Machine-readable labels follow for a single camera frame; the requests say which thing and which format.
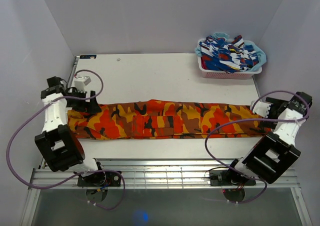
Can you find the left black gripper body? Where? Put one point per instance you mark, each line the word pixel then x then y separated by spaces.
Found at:
pixel 82 105

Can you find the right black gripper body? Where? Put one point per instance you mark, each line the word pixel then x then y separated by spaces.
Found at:
pixel 272 113

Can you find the orange camouflage trousers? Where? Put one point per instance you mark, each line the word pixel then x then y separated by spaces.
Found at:
pixel 158 119

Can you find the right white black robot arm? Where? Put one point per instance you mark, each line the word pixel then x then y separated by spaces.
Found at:
pixel 275 152

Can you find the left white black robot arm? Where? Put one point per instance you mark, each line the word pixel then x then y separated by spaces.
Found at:
pixel 57 144

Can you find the pink plastic laundry basket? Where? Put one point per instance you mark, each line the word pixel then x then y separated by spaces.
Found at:
pixel 221 58

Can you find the blue label sticker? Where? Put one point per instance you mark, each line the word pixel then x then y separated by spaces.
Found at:
pixel 88 56

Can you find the light blue garment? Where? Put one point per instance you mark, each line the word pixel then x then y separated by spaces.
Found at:
pixel 261 56

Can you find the blue white red patterned garment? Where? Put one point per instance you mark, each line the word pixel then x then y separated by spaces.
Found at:
pixel 225 54

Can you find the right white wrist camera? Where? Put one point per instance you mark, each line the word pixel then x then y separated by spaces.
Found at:
pixel 260 108

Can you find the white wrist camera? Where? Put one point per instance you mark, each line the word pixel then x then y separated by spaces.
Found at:
pixel 80 83
pixel 260 108

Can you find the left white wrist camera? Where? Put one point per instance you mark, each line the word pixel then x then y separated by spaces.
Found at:
pixel 80 83

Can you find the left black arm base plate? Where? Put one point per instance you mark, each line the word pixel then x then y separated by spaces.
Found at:
pixel 112 178

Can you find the aluminium frame rail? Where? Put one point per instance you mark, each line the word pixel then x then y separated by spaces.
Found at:
pixel 159 174

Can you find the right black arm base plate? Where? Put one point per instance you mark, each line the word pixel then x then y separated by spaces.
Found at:
pixel 217 178

